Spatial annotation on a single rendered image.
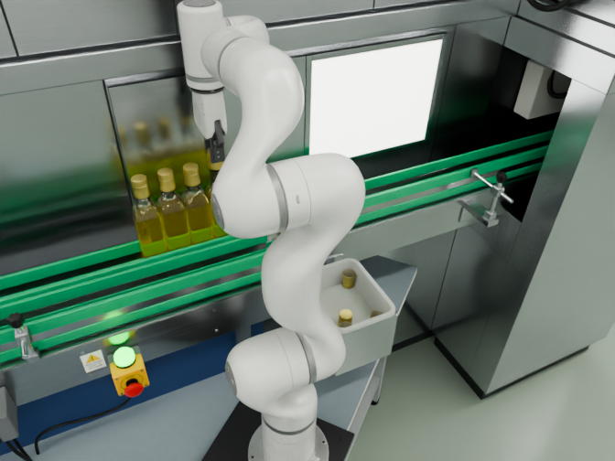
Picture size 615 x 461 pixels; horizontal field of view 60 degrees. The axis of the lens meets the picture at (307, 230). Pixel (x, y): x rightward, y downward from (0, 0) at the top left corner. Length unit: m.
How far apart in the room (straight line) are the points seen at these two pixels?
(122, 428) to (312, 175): 0.94
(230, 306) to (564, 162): 1.02
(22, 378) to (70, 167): 0.47
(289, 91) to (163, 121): 0.61
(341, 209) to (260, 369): 0.36
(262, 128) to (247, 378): 0.47
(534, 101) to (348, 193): 1.23
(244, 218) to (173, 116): 0.62
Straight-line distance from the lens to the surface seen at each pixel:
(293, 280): 0.83
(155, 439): 1.45
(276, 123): 0.72
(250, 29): 1.00
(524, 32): 1.74
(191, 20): 1.07
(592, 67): 1.60
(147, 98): 1.27
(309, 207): 0.74
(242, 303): 1.32
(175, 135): 1.32
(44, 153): 1.33
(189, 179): 1.23
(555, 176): 1.73
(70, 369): 1.32
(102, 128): 1.31
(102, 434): 1.49
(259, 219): 0.72
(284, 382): 1.00
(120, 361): 1.26
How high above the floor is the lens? 1.97
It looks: 39 degrees down
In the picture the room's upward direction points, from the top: 2 degrees clockwise
